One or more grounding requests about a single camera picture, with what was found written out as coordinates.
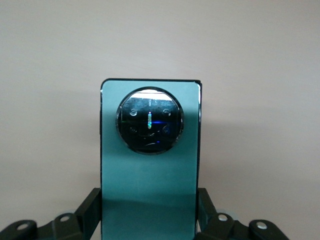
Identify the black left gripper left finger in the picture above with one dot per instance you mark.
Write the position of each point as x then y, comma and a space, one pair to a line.
75, 225

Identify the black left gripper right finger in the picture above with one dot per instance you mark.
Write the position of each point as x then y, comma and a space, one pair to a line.
215, 227

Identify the green phone round camera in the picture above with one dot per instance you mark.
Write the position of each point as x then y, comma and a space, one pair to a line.
150, 187

